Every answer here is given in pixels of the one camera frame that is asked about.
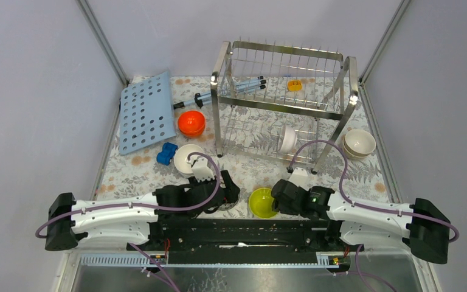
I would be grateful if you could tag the stainless steel dish rack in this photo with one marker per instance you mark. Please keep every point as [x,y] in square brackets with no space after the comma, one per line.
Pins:
[255,75]

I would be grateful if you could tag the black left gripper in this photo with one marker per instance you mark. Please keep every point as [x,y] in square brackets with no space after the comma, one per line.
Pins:
[231,190]

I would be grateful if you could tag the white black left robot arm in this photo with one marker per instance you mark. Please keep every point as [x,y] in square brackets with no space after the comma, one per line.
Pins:
[78,223]

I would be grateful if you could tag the white ceramic bowl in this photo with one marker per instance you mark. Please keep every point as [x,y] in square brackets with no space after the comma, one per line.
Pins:
[287,140]

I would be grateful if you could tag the yellow green bowl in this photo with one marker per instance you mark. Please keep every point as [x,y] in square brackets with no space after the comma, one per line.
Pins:
[261,203]

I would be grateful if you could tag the beige floral bowl front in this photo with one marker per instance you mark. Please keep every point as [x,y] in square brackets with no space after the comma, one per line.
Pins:
[359,142]

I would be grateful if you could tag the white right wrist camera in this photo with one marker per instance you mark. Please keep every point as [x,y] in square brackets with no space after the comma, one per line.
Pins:
[299,177]

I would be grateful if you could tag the floral patterned table mat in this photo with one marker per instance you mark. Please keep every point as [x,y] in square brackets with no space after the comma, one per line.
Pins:
[251,156]

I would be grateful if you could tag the small orange yellow cup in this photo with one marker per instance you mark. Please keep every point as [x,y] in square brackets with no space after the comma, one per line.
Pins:
[294,85]

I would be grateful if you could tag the light blue perforated panel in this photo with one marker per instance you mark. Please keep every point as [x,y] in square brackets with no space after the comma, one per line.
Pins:
[146,113]

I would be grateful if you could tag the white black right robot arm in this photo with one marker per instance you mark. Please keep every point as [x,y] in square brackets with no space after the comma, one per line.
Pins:
[420,227]

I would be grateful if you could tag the orange plastic bowl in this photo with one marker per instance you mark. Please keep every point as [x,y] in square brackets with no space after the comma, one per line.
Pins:
[191,123]

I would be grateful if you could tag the beige floral bowl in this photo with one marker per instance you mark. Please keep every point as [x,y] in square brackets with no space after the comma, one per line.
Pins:
[351,155]
[359,142]

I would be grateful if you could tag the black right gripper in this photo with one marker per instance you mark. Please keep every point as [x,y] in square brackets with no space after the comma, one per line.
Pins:
[278,205]

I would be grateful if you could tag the blue toy car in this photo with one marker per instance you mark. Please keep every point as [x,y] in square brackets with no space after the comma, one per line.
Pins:
[166,155]

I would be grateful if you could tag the white ribbed bowl front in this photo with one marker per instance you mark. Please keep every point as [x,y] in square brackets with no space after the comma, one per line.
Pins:
[180,159]

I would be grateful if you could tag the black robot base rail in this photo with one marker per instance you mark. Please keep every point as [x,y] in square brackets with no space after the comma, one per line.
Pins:
[212,241]

